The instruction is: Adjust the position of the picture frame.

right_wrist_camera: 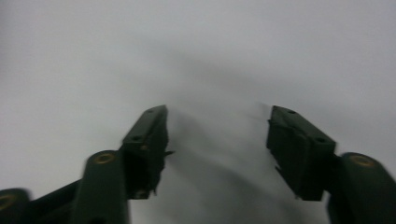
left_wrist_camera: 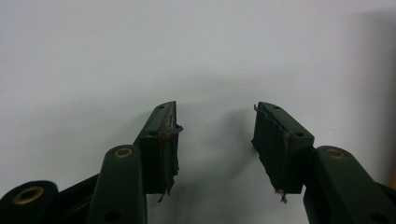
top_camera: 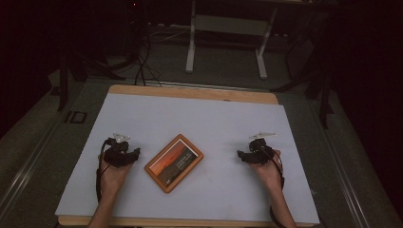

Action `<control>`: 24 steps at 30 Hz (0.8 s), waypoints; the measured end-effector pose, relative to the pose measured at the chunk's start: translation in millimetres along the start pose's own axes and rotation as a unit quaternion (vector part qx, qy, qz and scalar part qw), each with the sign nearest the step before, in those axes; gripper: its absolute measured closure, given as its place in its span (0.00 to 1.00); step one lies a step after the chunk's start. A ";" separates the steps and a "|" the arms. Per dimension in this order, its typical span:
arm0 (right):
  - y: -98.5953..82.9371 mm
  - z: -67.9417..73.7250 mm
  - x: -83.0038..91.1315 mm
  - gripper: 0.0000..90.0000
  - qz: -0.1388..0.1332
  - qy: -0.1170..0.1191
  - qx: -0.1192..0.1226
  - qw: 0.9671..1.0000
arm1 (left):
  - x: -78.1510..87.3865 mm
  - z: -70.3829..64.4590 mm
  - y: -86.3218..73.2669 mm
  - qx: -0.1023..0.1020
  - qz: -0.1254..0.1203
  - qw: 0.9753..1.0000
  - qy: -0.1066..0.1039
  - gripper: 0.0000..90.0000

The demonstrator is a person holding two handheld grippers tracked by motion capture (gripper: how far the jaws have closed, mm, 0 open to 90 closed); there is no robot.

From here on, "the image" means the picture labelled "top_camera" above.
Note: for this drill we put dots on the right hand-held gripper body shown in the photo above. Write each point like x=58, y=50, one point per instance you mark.
x=261, y=151

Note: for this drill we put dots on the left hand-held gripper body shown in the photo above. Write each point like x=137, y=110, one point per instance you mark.
x=118, y=155

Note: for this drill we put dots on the orange framed sunset picture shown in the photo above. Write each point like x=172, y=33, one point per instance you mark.
x=173, y=163

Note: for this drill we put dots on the person's left hand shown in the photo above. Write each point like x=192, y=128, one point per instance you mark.
x=113, y=176

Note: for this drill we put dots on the person's right hand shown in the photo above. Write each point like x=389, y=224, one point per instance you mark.
x=268, y=174

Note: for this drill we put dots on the white table mat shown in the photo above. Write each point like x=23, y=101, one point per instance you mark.
x=209, y=126

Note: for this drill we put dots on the black metal stand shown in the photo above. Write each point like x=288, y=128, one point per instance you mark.
x=320, y=82
x=66, y=69

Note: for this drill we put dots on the metal floor rail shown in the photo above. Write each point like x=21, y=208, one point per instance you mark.
x=202, y=85

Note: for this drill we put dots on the white metal table frame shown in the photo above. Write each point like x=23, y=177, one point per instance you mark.
x=226, y=25

